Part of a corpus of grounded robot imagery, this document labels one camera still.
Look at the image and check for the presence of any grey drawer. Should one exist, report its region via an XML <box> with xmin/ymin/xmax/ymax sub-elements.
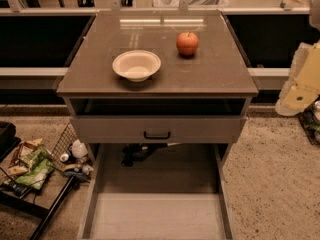
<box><xmin>70</xmin><ymin>115</ymin><xmax>246</xmax><ymax>143</ymax></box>
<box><xmin>77</xmin><ymin>144</ymin><xmax>237</xmax><ymax>240</ymax></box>

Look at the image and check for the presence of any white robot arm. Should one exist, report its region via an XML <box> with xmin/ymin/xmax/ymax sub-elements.
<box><xmin>275</xmin><ymin>0</ymin><xmax>320</xmax><ymax>116</ymax></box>

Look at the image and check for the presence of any grey drawer cabinet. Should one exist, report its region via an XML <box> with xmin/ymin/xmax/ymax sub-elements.
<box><xmin>55</xmin><ymin>10</ymin><xmax>260</xmax><ymax>152</ymax></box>

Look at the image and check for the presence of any grey top drawer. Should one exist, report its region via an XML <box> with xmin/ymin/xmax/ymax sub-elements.
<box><xmin>70</xmin><ymin>115</ymin><xmax>246</xmax><ymax>143</ymax></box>

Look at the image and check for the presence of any white paper bowl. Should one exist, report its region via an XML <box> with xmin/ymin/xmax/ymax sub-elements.
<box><xmin>112</xmin><ymin>50</ymin><xmax>161</xmax><ymax>82</ymax></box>

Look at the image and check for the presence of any red apple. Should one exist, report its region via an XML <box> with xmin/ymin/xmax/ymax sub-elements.
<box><xmin>176</xmin><ymin>32</ymin><xmax>199</xmax><ymax>56</ymax></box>

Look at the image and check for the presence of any white plastic bottle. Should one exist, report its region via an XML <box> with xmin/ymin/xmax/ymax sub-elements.
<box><xmin>71</xmin><ymin>139</ymin><xmax>88</xmax><ymax>158</ymax></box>

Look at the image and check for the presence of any green snack bag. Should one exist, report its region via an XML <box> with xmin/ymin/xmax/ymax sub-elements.
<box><xmin>15</xmin><ymin>145</ymin><xmax>54</xmax><ymax>190</ymax></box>

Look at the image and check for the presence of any brown snack bag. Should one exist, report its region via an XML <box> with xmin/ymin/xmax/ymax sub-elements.
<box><xmin>7</xmin><ymin>139</ymin><xmax>42</xmax><ymax>177</ymax></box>

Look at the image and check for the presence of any black bin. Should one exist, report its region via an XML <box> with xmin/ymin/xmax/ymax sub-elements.
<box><xmin>0</xmin><ymin>121</ymin><xmax>21</xmax><ymax>162</ymax></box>

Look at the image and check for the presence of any black wire basket left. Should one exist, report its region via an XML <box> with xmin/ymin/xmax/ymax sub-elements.
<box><xmin>51</xmin><ymin>124</ymin><xmax>94</xmax><ymax>181</ymax></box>

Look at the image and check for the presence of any black wire basket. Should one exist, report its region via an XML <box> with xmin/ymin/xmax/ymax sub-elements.
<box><xmin>298</xmin><ymin>100</ymin><xmax>320</xmax><ymax>146</ymax></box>
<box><xmin>51</xmin><ymin>124</ymin><xmax>94</xmax><ymax>181</ymax></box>

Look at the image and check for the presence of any black wire basket right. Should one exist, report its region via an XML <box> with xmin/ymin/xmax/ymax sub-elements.
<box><xmin>298</xmin><ymin>100</ymin><xmax>320</xmax><ymax>146</ymax></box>

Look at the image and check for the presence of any black metal rack frame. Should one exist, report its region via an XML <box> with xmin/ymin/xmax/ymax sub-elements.
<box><xmin>0</xmin><ymin>176</ymin><xmax>79</xmax><ymax>240</ymax></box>

